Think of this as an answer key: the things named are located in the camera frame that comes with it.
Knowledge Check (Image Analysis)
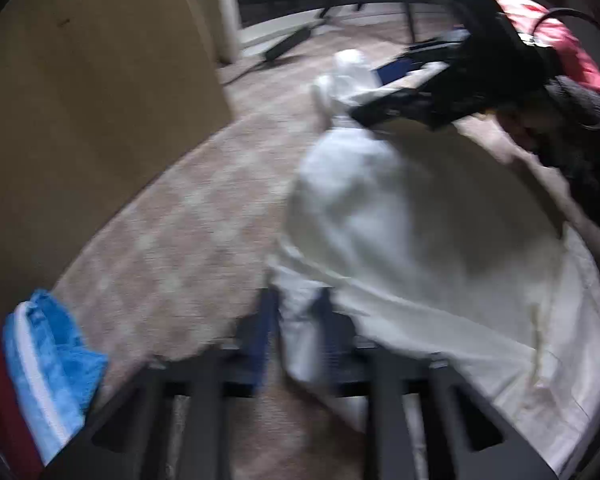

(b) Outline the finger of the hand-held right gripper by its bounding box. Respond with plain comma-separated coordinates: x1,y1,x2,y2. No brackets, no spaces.
371,29,474,87
349,66,462,129

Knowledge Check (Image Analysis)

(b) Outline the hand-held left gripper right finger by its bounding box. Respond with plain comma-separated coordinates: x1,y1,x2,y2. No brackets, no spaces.
314,287,557,480

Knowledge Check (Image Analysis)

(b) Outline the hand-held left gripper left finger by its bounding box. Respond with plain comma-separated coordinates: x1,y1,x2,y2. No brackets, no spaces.
40,289,282,480

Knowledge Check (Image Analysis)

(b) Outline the white garment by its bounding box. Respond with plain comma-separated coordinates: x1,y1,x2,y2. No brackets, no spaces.
265,49,600,479

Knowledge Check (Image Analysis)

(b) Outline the person's right forearm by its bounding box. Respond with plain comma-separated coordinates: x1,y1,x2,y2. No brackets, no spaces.
495,76,600,233

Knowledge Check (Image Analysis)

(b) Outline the red garment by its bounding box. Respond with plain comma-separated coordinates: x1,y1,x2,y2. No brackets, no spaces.
492,0,600,94

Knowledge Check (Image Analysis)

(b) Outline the black tripod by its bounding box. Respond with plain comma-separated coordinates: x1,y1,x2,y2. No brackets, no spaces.
220,0,422,84

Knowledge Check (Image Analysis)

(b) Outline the beige patterned mat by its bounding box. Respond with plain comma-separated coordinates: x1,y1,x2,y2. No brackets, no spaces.
45,0,600,480

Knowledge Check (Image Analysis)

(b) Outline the blue cloth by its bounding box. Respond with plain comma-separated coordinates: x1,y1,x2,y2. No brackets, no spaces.
2,288,109,467

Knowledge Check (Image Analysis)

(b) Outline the dark red cloth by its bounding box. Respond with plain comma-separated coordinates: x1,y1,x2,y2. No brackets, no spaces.
0,321,44,480

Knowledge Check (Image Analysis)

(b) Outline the brown wooden panel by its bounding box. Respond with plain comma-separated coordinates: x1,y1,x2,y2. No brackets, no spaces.
0,0,232,313

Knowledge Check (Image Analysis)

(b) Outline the black cable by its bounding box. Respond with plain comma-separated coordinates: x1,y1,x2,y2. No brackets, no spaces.
531,7,600,79

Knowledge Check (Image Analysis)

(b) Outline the white post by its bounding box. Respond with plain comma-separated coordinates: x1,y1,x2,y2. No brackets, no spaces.
209,0,243,66

